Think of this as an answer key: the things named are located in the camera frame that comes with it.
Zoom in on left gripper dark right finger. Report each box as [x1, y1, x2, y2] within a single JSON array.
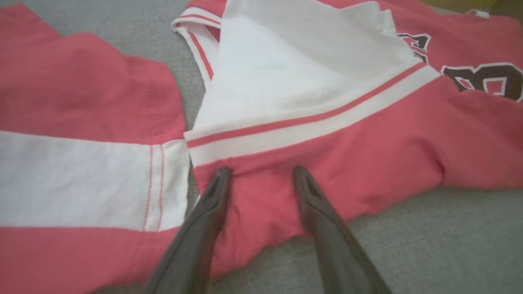
[[293, 165, 393, 294]]

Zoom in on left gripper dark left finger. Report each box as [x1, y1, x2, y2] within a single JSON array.
[[143, 166, 233, 294]]

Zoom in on red jersey with white trim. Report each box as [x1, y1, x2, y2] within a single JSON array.
[[171, 0, 523, 282]]

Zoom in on red shorts with white stripe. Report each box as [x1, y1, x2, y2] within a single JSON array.
[[0, 4, 191, 294]]

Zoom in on grey sofa seat cushion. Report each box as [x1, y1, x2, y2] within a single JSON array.
[[22, 0, 523, 294]]

